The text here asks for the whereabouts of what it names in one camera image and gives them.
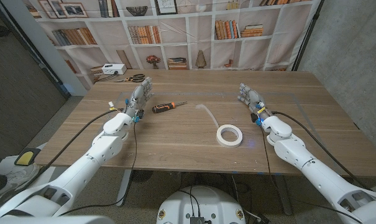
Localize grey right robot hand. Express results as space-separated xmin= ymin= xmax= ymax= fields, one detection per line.
xmin=237 ymin=82 xmax=272 ymax=121

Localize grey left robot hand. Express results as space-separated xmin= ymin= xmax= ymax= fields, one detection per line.
xmin=124 ymin=77 xmax=154 ymax=118

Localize black orange screwdriver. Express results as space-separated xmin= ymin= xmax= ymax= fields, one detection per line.
xmin=152 ymin=101 xmax=188 ymax=114

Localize beige masking tape roll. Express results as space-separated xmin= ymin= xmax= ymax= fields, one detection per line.
xmin=195 ymin=104 xmax=244 ymax=148

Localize black orange scissors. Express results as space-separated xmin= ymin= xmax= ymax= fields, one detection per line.
xmin=114 ymin=73 xmax=146 ymax=83

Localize white power strip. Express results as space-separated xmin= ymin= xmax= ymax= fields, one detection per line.
xmin=101 ymin=63 xmax=127 ymax=75

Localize printed bookshelf backdrop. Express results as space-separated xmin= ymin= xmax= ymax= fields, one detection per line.
xmin=21 ymin=0 xmax=322 ymax=91

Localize black backdrop stand pole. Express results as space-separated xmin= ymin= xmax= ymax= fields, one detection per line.
xmin=291 ymin=0 xmax=325 ymax=72

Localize grey table leg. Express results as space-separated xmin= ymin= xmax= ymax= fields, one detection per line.
xmin=274 ymin=174 xmax=293 ymax=216
xmin=116 ymin=169 xmax=133 ymax=208

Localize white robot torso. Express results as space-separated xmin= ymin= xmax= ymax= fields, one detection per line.
xmin=156 ymin=185 xmax=247 ymax=224

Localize yellow black pad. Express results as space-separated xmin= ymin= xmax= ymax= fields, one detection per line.
xmin=14 ymin=147 xmax=42 ymax=167

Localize white grey sneaker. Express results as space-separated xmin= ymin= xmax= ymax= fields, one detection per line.
xmin=0 ymin=155 xmax=42 ymax=200

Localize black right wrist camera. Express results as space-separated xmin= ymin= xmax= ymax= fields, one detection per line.
xmin=250 ymin=112 xmax=263 ymax=127

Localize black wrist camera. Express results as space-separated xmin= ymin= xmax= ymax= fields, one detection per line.
xmin=132 ymin=109 xmax=145 ymax=124
xmin=250 ymin=112 xmax=263 ymax=127

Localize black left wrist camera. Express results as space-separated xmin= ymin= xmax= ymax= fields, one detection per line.
xmin=132 ymin=109 xmax=145 ymax=124

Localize black power strip cable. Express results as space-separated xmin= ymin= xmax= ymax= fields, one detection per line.
xmin=97 ymin=72 xmax=120 ymax=82

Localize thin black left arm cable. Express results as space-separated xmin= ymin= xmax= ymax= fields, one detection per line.
xmin=58 ymin=119 xmax=138 ymax=217

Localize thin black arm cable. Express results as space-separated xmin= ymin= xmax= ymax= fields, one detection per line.
xmin=58 ymin=119 xmax=138 ymax=217
xmin=259 ymin=124 xmax=362 ymax=224

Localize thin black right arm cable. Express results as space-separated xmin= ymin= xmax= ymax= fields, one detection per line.
xmin=259 ymin=124 xmax=362 ymax=224

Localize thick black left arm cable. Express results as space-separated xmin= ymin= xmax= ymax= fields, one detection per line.
xmin=25 ymin=108 xmax=126 ymax=187

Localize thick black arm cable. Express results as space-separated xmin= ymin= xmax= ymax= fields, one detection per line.
xmin=270 ymin=111 xmax=367 ymax=190
xmin=25 ymin=108 xmax=126 ymax=187

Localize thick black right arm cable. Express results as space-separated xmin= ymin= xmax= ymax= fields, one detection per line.
xmin=270 ymin=111 xmax=367 ymax=190

